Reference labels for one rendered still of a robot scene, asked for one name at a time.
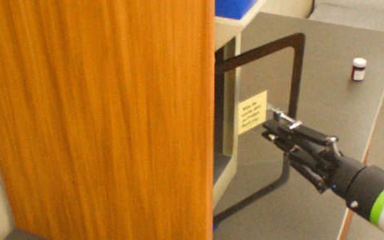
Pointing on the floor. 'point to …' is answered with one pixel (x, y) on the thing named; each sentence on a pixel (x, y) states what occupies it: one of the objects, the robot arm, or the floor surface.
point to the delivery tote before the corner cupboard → (357, 17)
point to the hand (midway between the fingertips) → (278, 134)
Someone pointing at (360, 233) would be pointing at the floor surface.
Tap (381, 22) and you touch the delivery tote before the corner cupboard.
